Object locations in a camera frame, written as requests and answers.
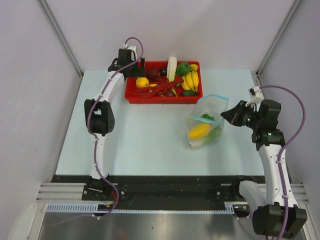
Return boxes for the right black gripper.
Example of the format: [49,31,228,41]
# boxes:
[221,100,262,130]

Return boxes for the green white toy cabbage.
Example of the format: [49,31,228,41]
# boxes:
[186,113,223,148]

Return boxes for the clear zip top bag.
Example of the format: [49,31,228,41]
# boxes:
[186,94,229,148]

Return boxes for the yellow toy mango slice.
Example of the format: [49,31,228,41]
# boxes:
[187,122,211,139]

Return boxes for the dark green toy avocado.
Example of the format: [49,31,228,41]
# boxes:
[180,90,198,97]

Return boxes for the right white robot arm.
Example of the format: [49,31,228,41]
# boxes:
[220,99,308,240]

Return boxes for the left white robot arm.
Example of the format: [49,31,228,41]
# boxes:
[81,44,145,201]

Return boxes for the dark purple toy onion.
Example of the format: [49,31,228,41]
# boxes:
[145,68,160,81]

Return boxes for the small purple toy plum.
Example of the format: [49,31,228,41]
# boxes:
[159,66,168,77]

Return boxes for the white toy radish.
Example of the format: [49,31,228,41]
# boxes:
[166,56,178,82]

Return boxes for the red plastic tray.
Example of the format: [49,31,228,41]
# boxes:
[124,61,203,104]

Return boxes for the red toy lobster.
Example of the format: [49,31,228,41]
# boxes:
[129,75,184,99]

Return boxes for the green toy bell pepper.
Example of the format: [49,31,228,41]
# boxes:
[175,61,192,77]

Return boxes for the yellow toy banana bunch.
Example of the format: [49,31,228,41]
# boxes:
[181,64,199,93]

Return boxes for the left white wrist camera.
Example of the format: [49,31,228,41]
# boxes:
[123,43,138,61]

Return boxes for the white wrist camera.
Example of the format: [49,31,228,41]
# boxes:
[246,86,264,106]
[123,43,138,61]

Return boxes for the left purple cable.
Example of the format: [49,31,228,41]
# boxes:
[47,37,145,226]

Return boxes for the purple cable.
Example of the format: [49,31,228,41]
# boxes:
[47,37,145,226]
[257,84,306,240]

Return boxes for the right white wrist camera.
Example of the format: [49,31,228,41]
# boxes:
[246,86,264,106]

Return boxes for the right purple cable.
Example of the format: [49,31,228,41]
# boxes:
[257,84,306,240]

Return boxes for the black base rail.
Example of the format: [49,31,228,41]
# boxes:
[51,175,265,210]

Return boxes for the white slotted cable duct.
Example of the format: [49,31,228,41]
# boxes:
[45,202,235,216]

